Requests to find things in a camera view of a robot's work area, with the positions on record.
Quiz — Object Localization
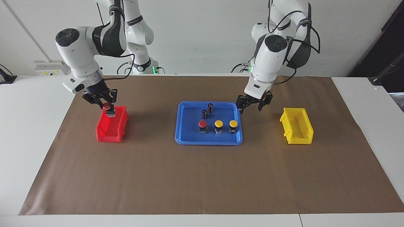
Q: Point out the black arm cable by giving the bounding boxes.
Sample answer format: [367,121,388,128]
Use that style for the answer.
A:
[268,0,321,85]
[96,0,136,83]

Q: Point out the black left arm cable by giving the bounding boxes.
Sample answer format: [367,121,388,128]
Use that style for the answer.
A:
[268,0,321,85]

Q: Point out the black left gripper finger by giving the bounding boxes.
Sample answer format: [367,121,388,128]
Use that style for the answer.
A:
[236,95,250,114]
[258,91,273,111]

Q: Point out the brown paper mat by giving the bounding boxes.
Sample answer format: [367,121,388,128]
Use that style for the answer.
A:
[19,75,404,216]

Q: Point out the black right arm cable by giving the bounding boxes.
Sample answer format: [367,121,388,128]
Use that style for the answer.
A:
[96,0,136,83]

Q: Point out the black slanted pole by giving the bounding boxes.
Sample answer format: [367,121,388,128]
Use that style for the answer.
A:
[368,52,404,85]

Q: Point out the black stand foot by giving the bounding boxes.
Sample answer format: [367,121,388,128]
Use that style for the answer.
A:
[0,64,17,84]

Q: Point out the yellow plastic bin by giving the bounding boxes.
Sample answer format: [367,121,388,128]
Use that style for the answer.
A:
[280,108,314,145]

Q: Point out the blue plastic tray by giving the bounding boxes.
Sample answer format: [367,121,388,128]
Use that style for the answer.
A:
[175,101,243,145]

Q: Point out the black base cable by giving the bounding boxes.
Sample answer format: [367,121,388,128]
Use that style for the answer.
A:
[116,61,131,75]
[231,57,253,73]

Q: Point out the dark wall panel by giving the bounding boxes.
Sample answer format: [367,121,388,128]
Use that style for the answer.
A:
[349,0,404,93]

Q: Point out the white power strip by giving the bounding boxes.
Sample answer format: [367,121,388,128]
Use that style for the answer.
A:
[34,61,69,76]

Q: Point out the red plastic bin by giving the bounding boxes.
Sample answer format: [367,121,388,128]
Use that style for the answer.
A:
[96,106,129,143]

